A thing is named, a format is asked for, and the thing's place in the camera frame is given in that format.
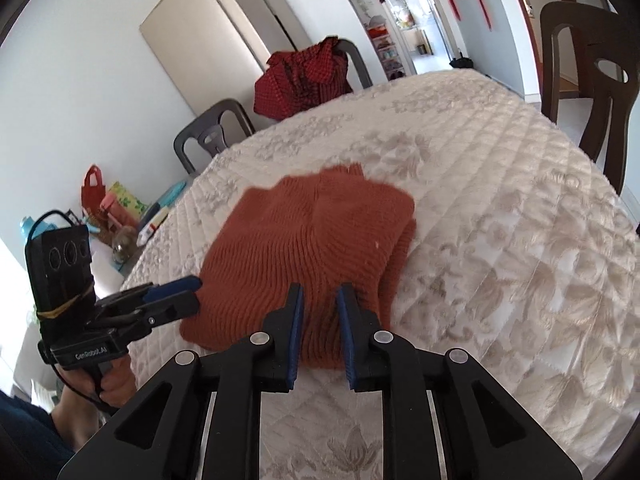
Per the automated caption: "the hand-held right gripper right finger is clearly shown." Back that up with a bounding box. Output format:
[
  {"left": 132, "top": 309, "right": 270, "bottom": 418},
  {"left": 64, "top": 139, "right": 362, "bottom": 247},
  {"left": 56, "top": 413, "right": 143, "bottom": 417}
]
[{"left": 335, "top": 282, "right": 583, "bottom": 480}]

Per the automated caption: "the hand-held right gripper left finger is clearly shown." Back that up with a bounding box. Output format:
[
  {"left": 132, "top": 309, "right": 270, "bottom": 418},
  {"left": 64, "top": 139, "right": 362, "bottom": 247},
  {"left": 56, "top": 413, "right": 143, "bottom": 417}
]
[{"left": 57, "top": 282, "right": 306, "bottom": 480}]

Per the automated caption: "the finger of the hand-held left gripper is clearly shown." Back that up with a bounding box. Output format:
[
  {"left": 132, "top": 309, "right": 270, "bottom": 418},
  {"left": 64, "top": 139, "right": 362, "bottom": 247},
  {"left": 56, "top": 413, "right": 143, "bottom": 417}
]
[
  {"left": 130, "top": 291, "right": 201, "bottom": 333},
  {"left": 142, "top": 275, "right": 203, "bottom": 304}
]

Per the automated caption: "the rust knitted sweater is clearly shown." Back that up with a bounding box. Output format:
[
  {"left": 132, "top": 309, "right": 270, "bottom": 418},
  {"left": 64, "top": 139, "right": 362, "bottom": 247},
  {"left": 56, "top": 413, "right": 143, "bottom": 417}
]
[{"left": 179, "top": 162, "right": 418, "bottom": 371}]

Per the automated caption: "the person's left hand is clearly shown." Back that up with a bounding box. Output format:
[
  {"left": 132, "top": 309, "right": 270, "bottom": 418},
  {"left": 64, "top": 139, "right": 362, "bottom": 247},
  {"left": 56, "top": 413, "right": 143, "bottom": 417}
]
[{"left": 98, "top": 352, "right": 139, "bottom": 407}]

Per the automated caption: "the glass jar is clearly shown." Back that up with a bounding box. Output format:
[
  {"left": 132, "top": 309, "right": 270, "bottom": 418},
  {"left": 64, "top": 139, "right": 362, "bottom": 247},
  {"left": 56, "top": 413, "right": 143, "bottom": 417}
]
[{"left": 112, "top": 227, "right": 139, "bottom": 264}]

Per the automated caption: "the white box with red label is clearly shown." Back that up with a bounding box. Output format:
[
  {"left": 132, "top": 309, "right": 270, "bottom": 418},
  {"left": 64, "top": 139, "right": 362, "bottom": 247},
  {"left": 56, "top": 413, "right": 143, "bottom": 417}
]
[{"left": 136, "top": 205, "right": 171, "bottom": 247}]

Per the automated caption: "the red gift bag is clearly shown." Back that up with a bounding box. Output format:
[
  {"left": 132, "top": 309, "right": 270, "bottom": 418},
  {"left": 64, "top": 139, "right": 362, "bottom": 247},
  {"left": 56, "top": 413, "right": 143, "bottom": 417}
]
[{"left": 81, "top": 164, "right": 107, "bottom": 213}]

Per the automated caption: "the teal mat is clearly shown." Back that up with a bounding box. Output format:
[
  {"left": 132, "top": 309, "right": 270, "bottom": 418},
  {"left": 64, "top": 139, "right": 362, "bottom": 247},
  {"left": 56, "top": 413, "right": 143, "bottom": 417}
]
[{"left": 155, "top": 182, "right": 188, "bottom": 209}]

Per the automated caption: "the green patterned box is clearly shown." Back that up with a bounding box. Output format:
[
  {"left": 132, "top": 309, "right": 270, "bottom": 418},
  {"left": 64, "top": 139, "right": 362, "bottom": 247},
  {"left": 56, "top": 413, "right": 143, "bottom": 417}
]
[{"left": 107, "top": 181, "right": 149, "bottom": 226}]

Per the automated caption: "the grey plastic chair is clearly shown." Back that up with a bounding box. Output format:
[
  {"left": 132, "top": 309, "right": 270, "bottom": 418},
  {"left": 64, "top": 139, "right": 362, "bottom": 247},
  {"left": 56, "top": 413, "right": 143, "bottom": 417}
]
[{"left": 173, "top": 99, "right": 257, "bottom": 175}]

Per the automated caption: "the person's dark blue clothing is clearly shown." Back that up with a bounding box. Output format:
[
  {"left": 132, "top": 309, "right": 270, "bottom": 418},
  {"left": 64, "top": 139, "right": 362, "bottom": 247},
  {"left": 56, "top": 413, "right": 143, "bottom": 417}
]
[{"left": 0, "top": 390, "right": 76, "bottom": 480}]

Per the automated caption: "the cream quilted table cover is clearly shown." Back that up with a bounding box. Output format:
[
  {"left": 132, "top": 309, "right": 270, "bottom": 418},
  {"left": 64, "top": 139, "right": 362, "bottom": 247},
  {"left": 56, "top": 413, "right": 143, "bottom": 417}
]
[{"left": 117, "top": 69, "right": 640, "bottom": 480}]

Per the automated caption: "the red plaid garment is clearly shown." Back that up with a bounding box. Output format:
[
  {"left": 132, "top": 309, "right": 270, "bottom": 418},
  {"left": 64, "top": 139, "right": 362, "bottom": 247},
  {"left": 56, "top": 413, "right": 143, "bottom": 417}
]
[{"left": 253, "top": 36, "right": 353, "bottom": 122}]

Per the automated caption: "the beige refrigerator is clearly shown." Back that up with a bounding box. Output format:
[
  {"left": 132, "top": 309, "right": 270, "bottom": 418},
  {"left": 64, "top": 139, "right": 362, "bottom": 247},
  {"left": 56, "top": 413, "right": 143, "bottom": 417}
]
[{"left": 139, "top": 0, "right": 313, "bottom": 118}]

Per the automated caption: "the grey chair under plaid garment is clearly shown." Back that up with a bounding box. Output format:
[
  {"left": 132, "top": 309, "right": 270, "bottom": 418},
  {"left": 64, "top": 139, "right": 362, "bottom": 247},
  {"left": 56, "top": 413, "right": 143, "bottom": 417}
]
[{"left": 334, "top": 37, "right": 374, "bottom": 92}]

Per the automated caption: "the storage rack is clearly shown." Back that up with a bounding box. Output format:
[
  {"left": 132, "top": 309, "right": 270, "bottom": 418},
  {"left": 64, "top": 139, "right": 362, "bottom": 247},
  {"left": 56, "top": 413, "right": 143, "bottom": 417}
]
[{"left": 367, "top": 17, "right": 416, "bottom": 81}]

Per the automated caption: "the dark brown wooden chair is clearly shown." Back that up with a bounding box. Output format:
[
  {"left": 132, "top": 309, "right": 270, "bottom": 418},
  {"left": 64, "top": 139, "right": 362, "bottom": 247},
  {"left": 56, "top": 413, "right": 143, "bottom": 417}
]
[{"left": 539, "top": 1, "right": 640, "bottom": 196}]

